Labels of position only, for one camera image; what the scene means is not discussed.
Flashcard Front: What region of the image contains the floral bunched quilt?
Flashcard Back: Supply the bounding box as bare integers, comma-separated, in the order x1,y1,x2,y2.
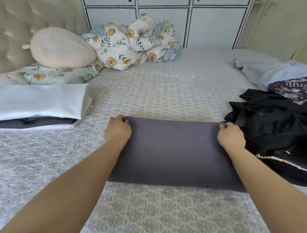
153,20,183,63

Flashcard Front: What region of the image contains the beige tufted headboard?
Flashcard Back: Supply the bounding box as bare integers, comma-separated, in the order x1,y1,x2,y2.
0,0,91,76

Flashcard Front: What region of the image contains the white door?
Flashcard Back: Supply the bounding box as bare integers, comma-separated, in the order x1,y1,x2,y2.
237,0,307,64

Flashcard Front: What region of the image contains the person's left hand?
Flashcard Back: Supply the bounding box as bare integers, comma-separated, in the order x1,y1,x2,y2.
104,114,133,147

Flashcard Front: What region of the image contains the person's right hand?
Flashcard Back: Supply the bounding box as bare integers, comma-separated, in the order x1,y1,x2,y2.
216,122,247,154

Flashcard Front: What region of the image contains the light blue hooded jacket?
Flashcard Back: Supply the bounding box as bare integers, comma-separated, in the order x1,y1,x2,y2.
233,57,307,90

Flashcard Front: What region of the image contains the white wardrobe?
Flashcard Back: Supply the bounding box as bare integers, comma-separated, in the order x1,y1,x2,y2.
81,0,255,50

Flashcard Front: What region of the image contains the dark purple patterned garment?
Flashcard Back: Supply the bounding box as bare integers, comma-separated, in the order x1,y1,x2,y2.
268,77,307,102

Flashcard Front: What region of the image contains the pink plush pillow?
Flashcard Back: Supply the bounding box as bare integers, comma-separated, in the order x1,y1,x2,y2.
21,27,98,70

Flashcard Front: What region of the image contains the person's left forearm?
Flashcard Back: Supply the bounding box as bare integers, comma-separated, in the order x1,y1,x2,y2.
0,139,126,233

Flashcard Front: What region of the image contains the white printed t-shirt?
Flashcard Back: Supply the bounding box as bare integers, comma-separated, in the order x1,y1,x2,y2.
0,83,92,122

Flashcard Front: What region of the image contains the person's right forearm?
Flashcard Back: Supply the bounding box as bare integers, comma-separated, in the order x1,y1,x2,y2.
225,146,307,233

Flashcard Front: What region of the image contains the bed with grey patterned sheet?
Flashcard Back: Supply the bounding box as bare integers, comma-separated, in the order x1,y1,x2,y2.
0,47,307,233

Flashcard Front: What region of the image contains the floral pillow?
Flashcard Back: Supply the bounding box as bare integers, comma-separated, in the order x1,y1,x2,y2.
14,61,104,85

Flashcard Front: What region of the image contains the white packet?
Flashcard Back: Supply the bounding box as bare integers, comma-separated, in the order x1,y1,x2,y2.
0,72,25,87

